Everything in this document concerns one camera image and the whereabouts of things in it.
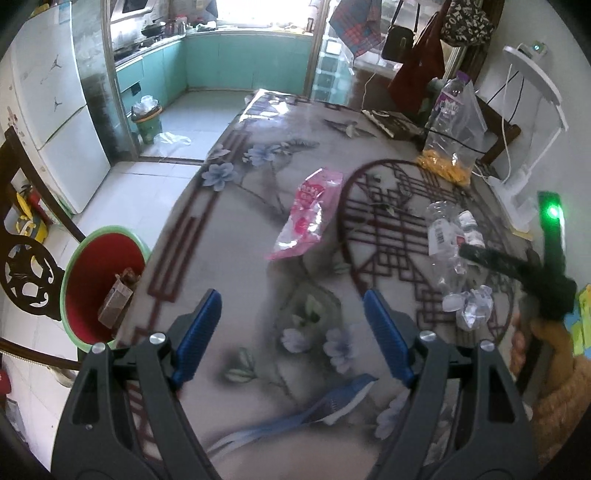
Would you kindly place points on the plaid cloth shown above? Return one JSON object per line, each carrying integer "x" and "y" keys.
{"x": 358, "y": 27}

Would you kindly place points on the pink plastic bag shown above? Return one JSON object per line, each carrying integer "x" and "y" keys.
{"x": 304, "y": 217}

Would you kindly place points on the range hood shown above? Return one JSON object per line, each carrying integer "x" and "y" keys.
{"x": 134, "y": 7}

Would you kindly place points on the yellow green packet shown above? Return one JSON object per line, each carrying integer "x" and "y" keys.
{"x": 581, "y": 318}

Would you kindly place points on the purple label water bottle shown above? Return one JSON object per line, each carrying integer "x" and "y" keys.
{"x": 444, "y": 106}

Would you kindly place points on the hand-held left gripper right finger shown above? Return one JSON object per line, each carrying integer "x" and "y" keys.
{"x": 383, "y": 332}

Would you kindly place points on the red bin with green rim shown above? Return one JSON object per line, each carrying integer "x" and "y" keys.
{"x": 92, "y": 263}

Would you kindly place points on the teal kitchen cabinets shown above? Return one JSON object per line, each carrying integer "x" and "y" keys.
{"x": 240, "y": 62}

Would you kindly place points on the black white patterned bag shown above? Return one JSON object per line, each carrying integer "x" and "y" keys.
{"x": 466, "y": 21}

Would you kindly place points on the clear plastic bag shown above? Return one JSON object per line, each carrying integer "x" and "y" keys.
{"x": 173, "y": 138}

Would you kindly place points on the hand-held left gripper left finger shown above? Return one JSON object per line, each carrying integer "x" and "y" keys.
{"x": 198, "y": 332}

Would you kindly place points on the black handbag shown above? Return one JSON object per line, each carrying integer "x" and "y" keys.
{"x": 397, "y": 44}

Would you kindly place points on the person's right hand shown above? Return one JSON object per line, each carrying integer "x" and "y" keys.
{"x": 519, "y": 350}

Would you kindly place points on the dark wooden chair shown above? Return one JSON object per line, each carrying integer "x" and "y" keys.
{"x": 27, "y": 277}

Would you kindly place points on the small white bottle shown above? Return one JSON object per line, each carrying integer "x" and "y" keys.
{"x": 466, "y": 219}
{"x": 475, "y": 240}

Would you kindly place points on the red fire extinguisher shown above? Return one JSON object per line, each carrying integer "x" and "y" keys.
{"x": 33, "y": 203}

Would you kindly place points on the blue toothbrush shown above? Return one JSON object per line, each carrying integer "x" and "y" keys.
{"x": 332, "y": 401}

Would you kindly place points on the floral tablecloth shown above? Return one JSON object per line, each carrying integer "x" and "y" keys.
{"x": 277, "y": 286}

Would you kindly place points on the person's right forearm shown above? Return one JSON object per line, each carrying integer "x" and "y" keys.
{"x": 558, "y": 369}

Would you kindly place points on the clear bag of yellow snacks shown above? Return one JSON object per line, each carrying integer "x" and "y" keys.
{"x": 450, "y": 161}

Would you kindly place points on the green kitchen waste bin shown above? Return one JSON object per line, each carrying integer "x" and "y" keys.
{"x": 147, "y": 124}

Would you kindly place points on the white refrigerator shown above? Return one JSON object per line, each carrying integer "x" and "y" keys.
{"x": 55, "y": 115}

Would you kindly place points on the dark red bag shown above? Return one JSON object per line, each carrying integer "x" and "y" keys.
{"x": 415, "y": 78}

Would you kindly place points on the crushed clear plastic bottle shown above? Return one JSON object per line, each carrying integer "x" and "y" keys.
{"x": 441, "y": 240}

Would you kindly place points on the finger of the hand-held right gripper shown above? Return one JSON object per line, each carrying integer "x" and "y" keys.
{"x": 494, "y": 263}

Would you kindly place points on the brown cigarette pack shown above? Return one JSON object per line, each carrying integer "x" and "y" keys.
{"x": 115, "y": 300}

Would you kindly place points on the yellow toy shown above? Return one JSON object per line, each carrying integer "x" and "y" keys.
{"x": 30, "y": 226}

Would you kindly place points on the black wok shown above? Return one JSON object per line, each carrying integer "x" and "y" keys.
{"x": 153, "y": 29}

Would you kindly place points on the white desk lamp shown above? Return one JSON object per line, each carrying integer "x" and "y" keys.
{"x": 540, "y": 78}

